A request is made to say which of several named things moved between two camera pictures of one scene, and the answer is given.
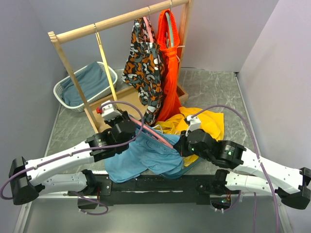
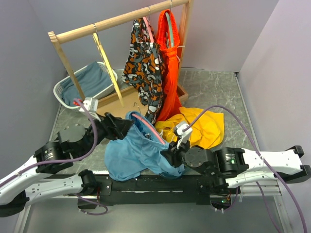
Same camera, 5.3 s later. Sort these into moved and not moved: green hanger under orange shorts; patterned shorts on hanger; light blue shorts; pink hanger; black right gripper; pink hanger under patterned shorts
Moved: black right gripper; pink hanger
Not moved: green hanger under orange shorts; patterned shorts on hanger; pink hanger under patterned shorts; light blue shorts
